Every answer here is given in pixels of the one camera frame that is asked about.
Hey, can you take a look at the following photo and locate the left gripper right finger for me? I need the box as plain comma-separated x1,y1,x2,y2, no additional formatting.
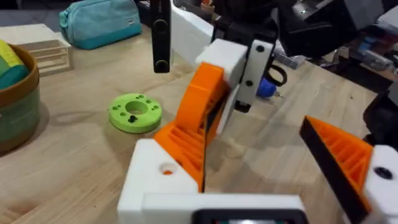
299,115,398,224

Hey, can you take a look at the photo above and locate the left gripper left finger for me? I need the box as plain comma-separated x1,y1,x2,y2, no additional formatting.
117,138,200,224

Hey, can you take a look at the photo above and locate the orange ribbed wedge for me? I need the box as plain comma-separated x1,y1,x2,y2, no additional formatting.
154,120,220,193

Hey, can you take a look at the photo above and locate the green disc with holes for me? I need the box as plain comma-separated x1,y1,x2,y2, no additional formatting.
108,93,163,134

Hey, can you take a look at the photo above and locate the black box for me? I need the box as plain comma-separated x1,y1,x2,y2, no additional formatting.
363,80,398,151

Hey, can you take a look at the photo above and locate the black upright wrist plate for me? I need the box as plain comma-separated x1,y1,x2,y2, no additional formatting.
150,0,172,74

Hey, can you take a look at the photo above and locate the teal zip bag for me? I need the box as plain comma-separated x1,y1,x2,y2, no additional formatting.
58,0,143,51

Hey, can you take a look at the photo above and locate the brown tub with toys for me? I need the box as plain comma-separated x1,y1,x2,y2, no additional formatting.
0,39,42,154

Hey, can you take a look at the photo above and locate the small pale wooden crate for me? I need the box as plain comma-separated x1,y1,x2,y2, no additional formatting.
17,39,73,78

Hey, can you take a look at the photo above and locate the pale wooden board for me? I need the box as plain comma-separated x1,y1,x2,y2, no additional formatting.
0,24,56,46

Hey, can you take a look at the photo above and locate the heap of tools and cables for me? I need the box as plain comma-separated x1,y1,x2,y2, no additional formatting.
348,30,398,73

